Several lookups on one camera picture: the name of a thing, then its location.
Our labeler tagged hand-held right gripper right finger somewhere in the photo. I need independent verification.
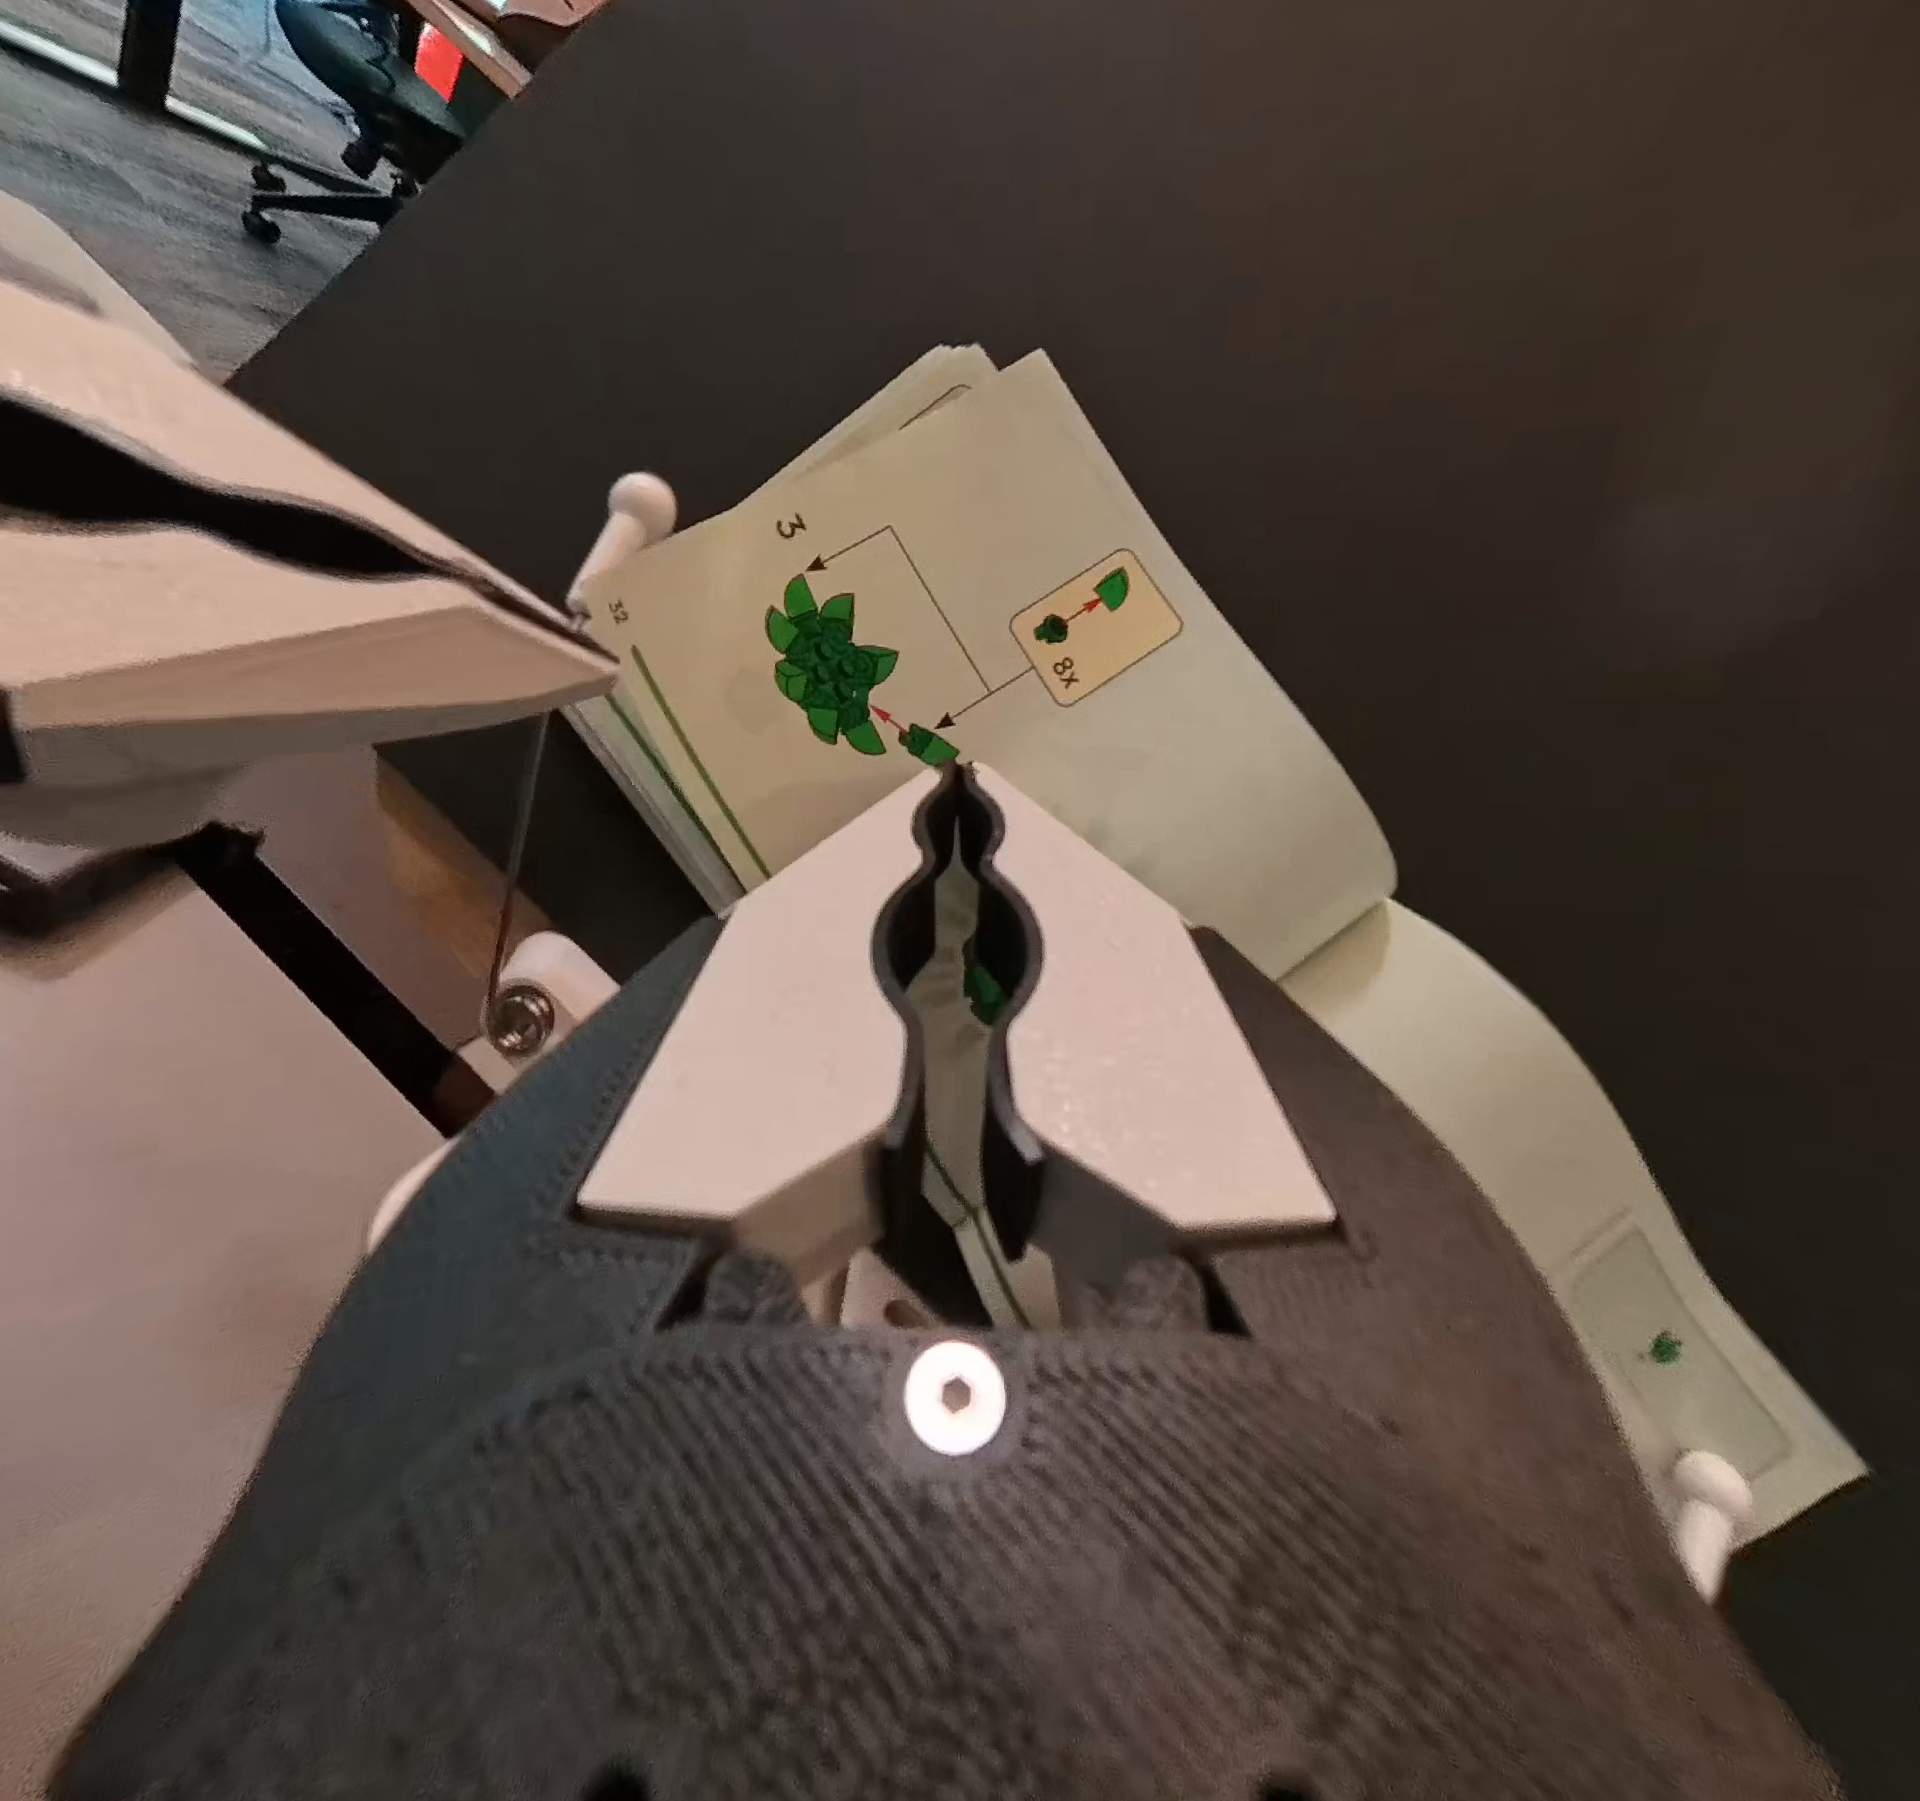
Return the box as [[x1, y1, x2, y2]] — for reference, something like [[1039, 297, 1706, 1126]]
[[963, 760, 1339, 1301]]

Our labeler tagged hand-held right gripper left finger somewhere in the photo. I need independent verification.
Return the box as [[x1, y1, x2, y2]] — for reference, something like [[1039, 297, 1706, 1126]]
[[576, 760, 965, 1326]]

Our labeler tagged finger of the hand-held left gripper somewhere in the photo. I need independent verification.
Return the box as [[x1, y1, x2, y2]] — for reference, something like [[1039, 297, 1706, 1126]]
[[0, 511, 622, 849], [0, 189, 588, 625]]

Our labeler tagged instruction booklet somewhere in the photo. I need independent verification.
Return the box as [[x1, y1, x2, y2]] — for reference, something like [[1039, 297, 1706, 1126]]
[[565, 344, 1868, 1548]]

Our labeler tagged white book stand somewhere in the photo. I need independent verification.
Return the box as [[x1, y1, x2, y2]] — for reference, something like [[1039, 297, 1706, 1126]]
[[367, 473, 1756, 1602]]

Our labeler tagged black office chair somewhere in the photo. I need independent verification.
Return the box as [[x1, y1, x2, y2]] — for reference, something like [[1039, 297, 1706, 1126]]
[[237, 0, 472, 247]]

